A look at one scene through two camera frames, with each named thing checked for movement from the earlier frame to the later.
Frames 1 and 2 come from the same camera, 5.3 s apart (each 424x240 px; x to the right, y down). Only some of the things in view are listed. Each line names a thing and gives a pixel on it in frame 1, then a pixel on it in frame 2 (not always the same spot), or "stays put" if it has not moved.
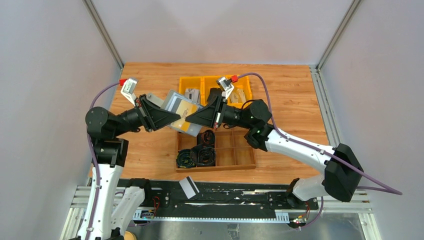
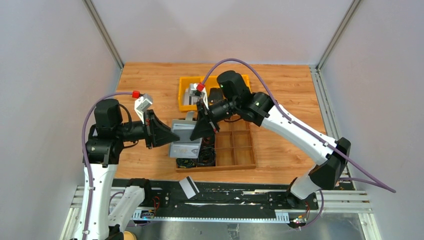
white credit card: [189, 187] stays put
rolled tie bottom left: [185, 159] stays put
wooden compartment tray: [233, 150] stays put
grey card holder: [182, 106] to [185, 148]
